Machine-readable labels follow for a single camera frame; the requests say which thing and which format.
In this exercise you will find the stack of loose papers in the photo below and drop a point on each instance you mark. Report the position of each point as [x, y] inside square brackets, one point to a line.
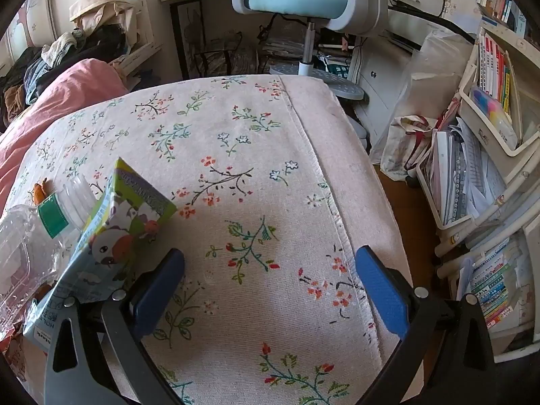
[460, 177]

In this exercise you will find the floral tablecloth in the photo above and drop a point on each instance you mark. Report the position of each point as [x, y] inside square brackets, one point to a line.
[253, 177]

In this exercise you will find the red patterned wrapper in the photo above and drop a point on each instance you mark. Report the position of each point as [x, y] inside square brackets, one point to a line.
[10, 358]

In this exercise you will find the small orange scrap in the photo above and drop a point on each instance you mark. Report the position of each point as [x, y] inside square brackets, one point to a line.
[39, 193]

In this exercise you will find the black picture frame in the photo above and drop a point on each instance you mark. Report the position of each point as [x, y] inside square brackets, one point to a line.
[185, 38]

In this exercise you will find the pack of coloured highlighters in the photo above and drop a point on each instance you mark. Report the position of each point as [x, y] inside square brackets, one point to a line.
[491, 112]

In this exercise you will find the panda print drink carton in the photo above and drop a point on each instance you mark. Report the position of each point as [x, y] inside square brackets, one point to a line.
[109, 240]

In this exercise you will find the white tiered book cart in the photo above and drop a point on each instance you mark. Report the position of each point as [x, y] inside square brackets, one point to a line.
[481, 126]

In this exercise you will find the row of workbooks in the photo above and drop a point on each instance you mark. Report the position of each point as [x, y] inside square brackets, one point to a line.
[493, 287]

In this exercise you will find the white plastic bag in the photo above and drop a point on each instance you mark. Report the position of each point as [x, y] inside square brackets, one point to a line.
[430, 71]

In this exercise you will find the row of colourful books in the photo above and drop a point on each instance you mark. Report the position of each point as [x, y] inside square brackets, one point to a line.
[493, 71]

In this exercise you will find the row of shelf books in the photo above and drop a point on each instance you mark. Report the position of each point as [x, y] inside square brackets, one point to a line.
[504, 6]

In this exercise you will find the beige cloth bag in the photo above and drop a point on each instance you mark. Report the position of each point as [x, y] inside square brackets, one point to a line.
[101, 8]

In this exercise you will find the black curved bar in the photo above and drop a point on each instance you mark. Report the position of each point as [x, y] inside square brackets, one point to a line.
[422, 12]

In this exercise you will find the pink blanket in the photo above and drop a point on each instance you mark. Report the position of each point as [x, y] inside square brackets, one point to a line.
[50, 101]

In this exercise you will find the stack of newspapers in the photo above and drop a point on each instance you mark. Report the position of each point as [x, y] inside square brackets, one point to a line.
[282, 55]

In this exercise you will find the pile of clothes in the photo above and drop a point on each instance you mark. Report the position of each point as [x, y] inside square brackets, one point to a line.
[84, 46]

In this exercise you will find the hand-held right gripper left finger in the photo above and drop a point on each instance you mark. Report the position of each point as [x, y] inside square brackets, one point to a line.
[158, 291]

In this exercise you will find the white drawer cabinet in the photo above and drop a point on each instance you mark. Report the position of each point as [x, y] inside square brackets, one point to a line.
[379, 80]

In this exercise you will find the dark patterned bag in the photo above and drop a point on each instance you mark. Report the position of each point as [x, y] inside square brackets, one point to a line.
[228, 57]

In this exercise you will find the clear plastic container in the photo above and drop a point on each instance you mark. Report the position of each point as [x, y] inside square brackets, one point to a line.
[21, 261]

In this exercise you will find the clear plastic bottle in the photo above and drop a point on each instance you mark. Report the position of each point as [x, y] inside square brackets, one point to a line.
[76, 202]

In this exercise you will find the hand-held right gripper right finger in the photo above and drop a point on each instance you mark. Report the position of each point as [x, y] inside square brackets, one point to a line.
[382, 291]

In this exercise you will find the blue grey office chair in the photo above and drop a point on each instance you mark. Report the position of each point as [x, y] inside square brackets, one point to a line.
[295, 2]

